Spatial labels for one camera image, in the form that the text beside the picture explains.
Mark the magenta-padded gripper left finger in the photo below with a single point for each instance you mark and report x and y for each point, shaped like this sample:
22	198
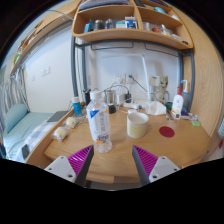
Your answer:
63	166

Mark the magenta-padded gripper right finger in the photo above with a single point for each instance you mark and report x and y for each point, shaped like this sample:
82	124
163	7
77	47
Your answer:
161	166

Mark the clear plastic drink bottle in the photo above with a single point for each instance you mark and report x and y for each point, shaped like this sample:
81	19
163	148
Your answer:
99	128

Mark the plastic-wrapped bun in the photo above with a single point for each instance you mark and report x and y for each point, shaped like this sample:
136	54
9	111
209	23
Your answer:
60	134
70	122

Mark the flat round red coaster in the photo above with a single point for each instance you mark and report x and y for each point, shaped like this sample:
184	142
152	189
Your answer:
166	132

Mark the cream white mug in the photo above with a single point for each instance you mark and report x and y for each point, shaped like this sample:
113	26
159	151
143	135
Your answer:
137	126

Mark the dark grey tablet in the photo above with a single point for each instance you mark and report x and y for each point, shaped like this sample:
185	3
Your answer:
57	116

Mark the bed with teal bedding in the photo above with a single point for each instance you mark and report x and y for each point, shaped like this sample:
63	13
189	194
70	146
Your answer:
23	130

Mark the small green packet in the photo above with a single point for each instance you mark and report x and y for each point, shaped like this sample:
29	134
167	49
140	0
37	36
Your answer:
195	123

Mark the small blue box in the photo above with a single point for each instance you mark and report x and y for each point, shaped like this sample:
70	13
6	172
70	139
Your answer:
184	113

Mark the white tissue pack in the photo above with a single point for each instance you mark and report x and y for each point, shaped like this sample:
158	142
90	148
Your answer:
156	108

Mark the blue white-capped can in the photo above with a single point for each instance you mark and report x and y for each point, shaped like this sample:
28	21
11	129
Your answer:
77	108

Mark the white red-pump lotion bottle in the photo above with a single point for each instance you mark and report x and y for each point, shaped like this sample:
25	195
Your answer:
177	105

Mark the white power strip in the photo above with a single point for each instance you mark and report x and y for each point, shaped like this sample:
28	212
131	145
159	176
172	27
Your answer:
130	105

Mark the clear spray bottle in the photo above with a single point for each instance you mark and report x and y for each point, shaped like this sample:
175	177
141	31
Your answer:
186	98

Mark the black electric shaver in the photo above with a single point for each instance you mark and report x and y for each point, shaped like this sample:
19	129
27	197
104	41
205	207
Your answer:
87	97

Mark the small black adapter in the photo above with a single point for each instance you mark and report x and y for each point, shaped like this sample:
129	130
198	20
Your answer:
112	108

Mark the black plugged-in charger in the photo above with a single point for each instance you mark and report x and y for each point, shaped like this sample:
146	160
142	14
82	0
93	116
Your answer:
128	97

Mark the brown tree figurine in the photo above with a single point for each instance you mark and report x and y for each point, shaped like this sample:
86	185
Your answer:
163	88

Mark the white power adapter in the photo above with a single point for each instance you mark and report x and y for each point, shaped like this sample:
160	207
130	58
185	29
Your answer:
119	98

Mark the white desk lamp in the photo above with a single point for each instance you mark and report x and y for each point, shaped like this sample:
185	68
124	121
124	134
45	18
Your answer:
145	76

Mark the wooden shelf unit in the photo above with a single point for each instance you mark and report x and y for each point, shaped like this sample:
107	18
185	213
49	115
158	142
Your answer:
133	35

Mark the white wall-mounted box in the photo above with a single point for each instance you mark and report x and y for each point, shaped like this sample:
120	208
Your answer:
153	81

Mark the white wall outlet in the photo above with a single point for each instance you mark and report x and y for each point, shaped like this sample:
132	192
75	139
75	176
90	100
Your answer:
132	78
120	78

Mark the grey metal frame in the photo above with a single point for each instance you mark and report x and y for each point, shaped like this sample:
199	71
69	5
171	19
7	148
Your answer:
73	73

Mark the white wall switch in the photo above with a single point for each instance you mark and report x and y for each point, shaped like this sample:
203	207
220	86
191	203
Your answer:
45	71

